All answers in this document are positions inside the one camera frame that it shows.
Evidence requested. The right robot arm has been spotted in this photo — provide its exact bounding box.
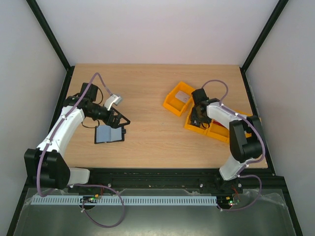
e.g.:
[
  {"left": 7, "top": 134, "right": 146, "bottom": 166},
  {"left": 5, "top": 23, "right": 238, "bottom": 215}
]
[{"left": 190, "top": 88, "right": 266, "bottom": 193}]

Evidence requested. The yellow bin with black cards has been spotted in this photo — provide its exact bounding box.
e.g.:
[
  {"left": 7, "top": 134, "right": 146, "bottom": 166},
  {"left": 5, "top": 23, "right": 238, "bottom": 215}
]
[{"left": 184, "top": 105, "right": 212, "bottom": 135}]

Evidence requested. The red VIP card stack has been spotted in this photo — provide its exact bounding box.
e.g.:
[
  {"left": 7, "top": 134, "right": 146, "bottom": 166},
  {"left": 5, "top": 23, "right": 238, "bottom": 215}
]
[{"left": 212, "top": 119, "right": 224, "bottom": 127}]

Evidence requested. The black frame post left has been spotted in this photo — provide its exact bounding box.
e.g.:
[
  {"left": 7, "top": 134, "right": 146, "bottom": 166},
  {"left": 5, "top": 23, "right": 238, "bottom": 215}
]
[{"left": 26, "top": 0, "right": 74, "bottom": 72}]

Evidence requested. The black frame post right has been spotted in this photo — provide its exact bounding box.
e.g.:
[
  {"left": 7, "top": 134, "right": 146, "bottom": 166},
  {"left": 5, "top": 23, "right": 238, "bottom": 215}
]
[{"left": 241, "top": 0, "right": 290, "bottom": 72}]

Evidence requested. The yellow bin with blue cards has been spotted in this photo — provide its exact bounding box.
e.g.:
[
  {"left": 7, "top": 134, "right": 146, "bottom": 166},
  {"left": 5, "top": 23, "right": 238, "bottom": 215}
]
[{"left": 236, "top": 110, "right": 264, "bottom": 139}]

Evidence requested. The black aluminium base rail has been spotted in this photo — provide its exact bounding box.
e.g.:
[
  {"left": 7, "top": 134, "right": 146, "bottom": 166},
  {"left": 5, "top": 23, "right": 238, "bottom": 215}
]
[{"left": 69, "top": 168, "right": 288, "bottom": 195}]

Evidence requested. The black frame post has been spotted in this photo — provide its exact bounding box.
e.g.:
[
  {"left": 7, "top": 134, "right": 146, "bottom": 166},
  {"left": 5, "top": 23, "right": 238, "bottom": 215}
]
[
  {"left": 26, "top": 0, "right": 74, "bottom": 72},
  {"left": 241, "top": 0, "right": 290, "bottom": 72}
]

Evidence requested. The white slotted cable duct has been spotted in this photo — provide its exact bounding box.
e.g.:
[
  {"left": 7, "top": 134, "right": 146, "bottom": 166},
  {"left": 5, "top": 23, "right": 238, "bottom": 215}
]
[{"left": 31, "top": 195, "right": 217, "bottom": 206}]

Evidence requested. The black leather card holder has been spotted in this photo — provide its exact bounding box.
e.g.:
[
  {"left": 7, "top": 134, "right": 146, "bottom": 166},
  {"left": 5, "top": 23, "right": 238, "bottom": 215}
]
[{"left": 94, "top": 125, "right": 126, "bottom": 144}]

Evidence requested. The yellow bin with white cards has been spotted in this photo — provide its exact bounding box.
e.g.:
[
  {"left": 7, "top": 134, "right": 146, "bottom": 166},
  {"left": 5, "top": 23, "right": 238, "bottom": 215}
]
[{"left": 163, "top": 82, "right": 195, "bottom": 117}]

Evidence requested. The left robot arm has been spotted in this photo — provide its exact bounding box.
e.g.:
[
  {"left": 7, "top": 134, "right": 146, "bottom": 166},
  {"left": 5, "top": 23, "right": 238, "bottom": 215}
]
[{"left": 24, "top": 83, "right": 130, "bottom": 189}]

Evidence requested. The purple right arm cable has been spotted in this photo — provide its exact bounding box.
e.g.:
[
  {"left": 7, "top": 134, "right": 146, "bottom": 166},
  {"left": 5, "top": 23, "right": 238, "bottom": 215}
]
[{"left": 201, "top": 79, "right": 267, "bottom": 212}]

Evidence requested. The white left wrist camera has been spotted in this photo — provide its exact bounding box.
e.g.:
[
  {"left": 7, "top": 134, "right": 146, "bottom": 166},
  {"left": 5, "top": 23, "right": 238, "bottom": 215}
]
[{"left": 103, "top": 94, "right": 123, "bottom": 111}]

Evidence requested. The white card stack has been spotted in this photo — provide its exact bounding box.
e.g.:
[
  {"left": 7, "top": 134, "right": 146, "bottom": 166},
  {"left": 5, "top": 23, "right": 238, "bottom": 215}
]
[{"left": 175, "top": 90, "right": 190, "bottom": 103}]

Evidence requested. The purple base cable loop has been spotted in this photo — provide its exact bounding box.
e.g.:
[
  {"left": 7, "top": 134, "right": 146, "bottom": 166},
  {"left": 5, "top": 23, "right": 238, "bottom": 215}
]
[{"left": 78, "top": 184, "right": 126, "bottom": 227}]

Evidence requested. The yellow bin with red cards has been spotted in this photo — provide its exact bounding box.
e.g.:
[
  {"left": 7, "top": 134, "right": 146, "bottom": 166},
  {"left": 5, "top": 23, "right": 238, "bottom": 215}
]
[{"left": 206, "top": 121, "right": 229, "bottom": 143}]

